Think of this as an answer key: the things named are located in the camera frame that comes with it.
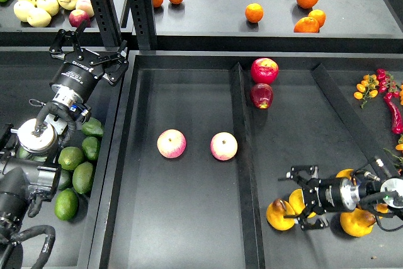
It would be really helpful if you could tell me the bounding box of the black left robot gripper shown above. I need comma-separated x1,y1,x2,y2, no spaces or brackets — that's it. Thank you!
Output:
49,21,128,104

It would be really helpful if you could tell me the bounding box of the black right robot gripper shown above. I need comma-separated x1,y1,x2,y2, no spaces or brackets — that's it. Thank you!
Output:
278,164,346,231

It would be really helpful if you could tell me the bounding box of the yellow pear brown stem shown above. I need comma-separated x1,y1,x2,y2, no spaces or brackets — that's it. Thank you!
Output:
266,198,295,231

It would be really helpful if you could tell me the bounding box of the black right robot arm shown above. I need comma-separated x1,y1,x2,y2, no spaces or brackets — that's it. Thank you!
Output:
278,157,402,231

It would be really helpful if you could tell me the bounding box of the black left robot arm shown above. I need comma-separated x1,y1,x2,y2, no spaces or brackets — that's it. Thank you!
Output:
1,22,128,268

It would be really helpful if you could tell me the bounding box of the yellow pear left pile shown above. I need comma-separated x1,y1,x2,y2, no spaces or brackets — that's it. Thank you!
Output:
288,188,305,215

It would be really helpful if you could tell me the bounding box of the yellow pear middle pile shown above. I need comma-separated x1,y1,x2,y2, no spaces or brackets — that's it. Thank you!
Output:
336,168,354,179

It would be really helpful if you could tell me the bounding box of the green avocado top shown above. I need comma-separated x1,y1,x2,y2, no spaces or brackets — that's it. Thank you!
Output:
81,117,104,137

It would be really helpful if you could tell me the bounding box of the pale yellow pear left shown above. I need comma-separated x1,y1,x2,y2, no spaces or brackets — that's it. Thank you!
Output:
13,1,35,22

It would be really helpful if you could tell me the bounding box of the green avocado round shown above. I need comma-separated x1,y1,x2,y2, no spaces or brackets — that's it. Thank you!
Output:
58,146,84,171

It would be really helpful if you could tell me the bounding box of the red apple on shelf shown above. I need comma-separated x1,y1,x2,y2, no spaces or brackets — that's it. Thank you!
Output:
69,9,91,28

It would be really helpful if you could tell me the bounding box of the pink apple right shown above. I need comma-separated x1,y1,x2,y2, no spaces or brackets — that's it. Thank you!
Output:
210,132,238,161

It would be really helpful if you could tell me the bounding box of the pink apple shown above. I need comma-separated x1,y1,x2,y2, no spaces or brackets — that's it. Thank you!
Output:
157,129,186,159
210,132,238,161

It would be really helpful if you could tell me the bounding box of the dark red apple lower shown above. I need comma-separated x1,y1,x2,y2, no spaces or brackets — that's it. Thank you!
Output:
250,83,273,110

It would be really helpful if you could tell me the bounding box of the red chili pepper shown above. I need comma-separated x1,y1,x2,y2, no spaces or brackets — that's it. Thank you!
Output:
383,93,402,134

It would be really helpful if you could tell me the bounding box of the pink apple left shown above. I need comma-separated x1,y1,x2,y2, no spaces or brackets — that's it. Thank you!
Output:
157,129,186,159

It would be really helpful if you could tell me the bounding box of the black center tray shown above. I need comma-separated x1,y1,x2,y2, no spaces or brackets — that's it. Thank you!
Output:
91,52,402,268

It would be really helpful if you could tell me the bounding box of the orange cherry tomato bunch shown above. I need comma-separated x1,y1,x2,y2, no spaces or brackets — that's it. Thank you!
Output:
353,74,379,108

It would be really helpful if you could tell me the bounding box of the red apple upper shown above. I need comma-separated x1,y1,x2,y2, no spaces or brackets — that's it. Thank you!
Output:
251,57,279,84

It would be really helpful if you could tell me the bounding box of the orange front right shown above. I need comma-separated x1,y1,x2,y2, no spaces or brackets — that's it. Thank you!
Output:
293,16,320,33

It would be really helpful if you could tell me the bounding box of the orange middle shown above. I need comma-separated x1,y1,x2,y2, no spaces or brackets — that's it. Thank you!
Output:
245,3,264,23

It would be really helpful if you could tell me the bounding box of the small orange right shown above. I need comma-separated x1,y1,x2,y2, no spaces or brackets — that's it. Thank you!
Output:
308,9,326,28

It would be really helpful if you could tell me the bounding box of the black shelf post left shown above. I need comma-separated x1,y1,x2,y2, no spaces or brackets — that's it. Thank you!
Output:
90,0,122,47

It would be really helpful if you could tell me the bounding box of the black shelf post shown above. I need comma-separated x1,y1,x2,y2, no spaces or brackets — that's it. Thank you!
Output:
90,0,122,47
127,0,157,50

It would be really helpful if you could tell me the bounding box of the black shelf post right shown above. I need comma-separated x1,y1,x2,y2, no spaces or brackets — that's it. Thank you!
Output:
127,0,157,50

